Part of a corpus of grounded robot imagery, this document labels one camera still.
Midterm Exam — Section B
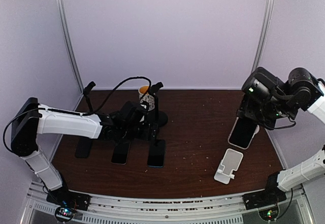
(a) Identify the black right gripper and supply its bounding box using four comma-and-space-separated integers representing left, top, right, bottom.
237, 94, 294, 130

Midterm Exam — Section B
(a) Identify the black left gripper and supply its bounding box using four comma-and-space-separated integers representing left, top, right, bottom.
121, 122, 159, 141

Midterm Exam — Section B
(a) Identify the black front phone stand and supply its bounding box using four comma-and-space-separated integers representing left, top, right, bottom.
147, 82, 168, 127

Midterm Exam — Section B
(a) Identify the white-cased smartphone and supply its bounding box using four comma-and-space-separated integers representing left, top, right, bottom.
228, 117, 257, 150

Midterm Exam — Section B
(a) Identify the blue smartphone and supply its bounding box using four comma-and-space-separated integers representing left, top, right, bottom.
147, 139, 166, 168

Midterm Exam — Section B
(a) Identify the pink-edged dark smartphone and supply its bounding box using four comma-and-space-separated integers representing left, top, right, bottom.
111, 140, 131, 165

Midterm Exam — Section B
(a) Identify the white phone stand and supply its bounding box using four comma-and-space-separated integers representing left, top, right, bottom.
214, 148, 243, 184

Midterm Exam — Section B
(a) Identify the black smartphone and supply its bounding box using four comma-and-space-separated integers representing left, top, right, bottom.
75, 137, 92, 158

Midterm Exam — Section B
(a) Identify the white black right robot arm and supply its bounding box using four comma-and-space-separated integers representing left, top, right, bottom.
228, 67, 324, 209

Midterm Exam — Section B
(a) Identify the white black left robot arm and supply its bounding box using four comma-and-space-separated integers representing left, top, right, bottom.
5, 98, 160, 206

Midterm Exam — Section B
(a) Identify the black round-base phone stand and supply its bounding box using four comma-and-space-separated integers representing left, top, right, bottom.
83, 81, 96, 112

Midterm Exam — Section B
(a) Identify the white ceramic bowl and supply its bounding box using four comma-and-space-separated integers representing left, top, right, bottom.
254, 125, 259, 135

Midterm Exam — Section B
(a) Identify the white floral mug yellow inside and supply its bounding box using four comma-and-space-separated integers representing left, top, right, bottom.
138, 85, 155, 111

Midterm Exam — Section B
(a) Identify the right controller circuit board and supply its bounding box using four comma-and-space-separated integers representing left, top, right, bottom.
258, 209, 279, 221

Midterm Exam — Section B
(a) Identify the controller circuit board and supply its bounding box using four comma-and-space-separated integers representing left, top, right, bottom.
258, 209, 279, 221
54, 207, 76, 222

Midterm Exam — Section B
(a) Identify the left controller circuit board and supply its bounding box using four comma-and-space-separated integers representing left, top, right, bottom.
54, 207, 76, 222

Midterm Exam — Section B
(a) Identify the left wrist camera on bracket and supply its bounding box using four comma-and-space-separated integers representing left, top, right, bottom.
140, 101, 150, 111

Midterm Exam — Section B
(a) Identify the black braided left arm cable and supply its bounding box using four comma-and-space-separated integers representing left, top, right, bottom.
3, 76, 153, 156

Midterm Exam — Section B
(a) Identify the aluminium front rail frame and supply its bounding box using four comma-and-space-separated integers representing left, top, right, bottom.
20, 175, 315, 224

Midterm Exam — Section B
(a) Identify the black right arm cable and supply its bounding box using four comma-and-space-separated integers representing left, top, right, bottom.
274, 180, 297, 219

